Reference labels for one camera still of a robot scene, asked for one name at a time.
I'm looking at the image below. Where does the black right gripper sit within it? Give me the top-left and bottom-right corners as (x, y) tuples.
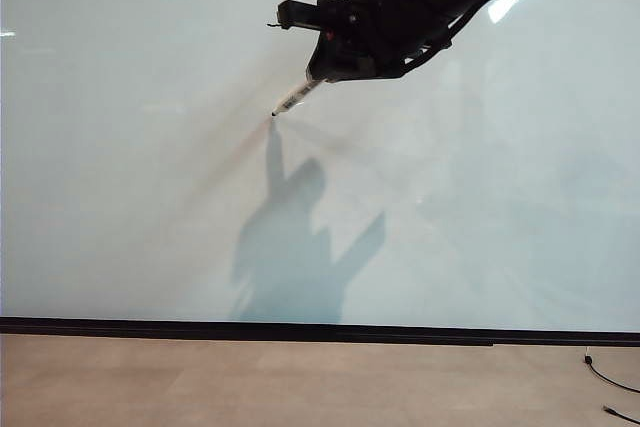
(266, 0), (454, 84)

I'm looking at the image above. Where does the white marker pen black tip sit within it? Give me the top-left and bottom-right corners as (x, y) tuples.
(270, 77), (321, 117)

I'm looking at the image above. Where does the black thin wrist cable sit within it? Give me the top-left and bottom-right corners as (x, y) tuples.
(399, 0), (484, 68)

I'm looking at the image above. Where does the white glossy whiteboard black frame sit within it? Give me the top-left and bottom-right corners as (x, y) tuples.
(0, 0), (640, 347)

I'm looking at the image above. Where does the black cable with small connector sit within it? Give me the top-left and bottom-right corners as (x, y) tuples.
(582, 346), (640, 395)

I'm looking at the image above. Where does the black cable with plug end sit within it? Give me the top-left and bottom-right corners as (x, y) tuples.
(602, 404), (640, 426)

